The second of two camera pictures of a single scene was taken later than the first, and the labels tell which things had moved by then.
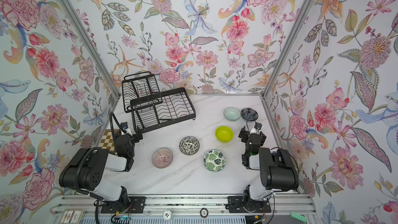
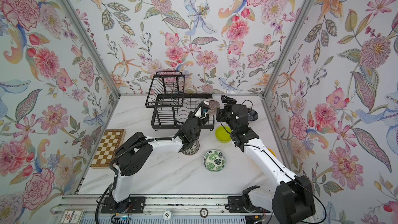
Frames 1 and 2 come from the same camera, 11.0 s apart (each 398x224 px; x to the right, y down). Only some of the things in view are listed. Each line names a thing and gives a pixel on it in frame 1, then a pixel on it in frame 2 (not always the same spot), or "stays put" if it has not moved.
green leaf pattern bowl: x=214 y=160 stays put
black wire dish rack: x=151 y=108 -> x=166 y=93
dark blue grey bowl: x=249 y=114 stays put
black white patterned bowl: x=189 y=145 stays put
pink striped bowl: x=162 y=157 -> x=213 y=105
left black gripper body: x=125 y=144 -> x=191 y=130
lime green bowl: x=224 y=134 stays put
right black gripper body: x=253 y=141 -> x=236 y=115
